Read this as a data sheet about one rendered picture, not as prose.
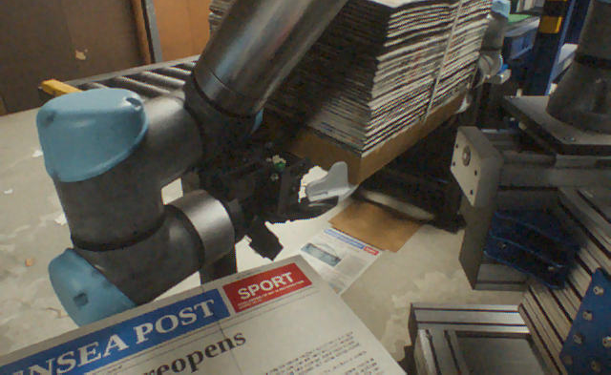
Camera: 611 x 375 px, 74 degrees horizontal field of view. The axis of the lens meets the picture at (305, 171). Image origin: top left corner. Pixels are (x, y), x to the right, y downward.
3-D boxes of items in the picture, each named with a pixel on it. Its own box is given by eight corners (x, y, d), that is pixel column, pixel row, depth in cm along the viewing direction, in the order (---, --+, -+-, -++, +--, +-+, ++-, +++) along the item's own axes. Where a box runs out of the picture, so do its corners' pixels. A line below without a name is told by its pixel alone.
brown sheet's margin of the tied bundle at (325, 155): (354, 187, 53) (361, 158, 51) (209, 111, 67) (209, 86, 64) (409, 148, 64) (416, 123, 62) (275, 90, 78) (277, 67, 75)
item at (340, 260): (329, 308, 137) (329, 305, 137) (268, 271, 153) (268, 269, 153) (384, 254, 162) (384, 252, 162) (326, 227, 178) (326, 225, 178)
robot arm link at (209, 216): (206, 284, 41) (158, 242, 45) (240, 260, 44) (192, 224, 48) (204, 228, 37) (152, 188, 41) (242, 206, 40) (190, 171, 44)
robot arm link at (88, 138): (129, 72, 37) (151, 177, 42) (0, 107, 28) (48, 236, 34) (196, 81, 34) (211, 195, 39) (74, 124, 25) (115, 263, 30)
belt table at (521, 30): (506, 64, 150) (513, 35, 145) (357, 43, 186) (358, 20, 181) (549, 38, 198) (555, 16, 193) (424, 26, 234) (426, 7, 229)
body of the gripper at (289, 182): (317, 156, 47) (241, 197, 39) (308, 213, 52) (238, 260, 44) (269, 131, 51) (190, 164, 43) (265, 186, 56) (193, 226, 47)
